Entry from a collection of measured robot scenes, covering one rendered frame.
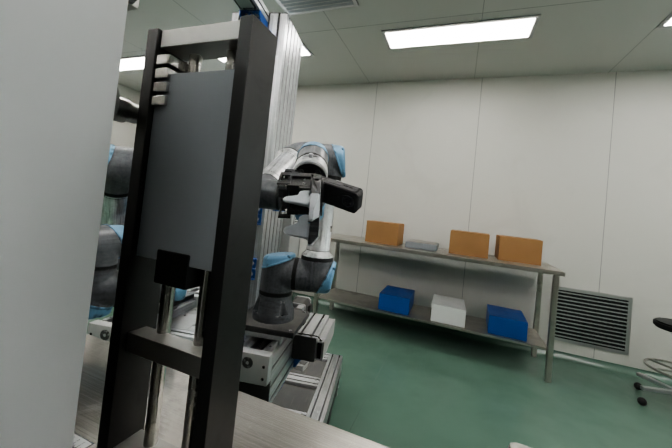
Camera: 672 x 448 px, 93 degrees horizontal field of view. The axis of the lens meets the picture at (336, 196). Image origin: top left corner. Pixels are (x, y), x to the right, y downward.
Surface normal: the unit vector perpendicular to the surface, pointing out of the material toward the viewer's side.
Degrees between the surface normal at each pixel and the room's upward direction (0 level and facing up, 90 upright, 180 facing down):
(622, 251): 90
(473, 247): 90
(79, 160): 90
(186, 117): 90
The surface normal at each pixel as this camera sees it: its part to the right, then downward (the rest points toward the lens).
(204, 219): -0.36, -0.07
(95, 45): 0.93, 0.09
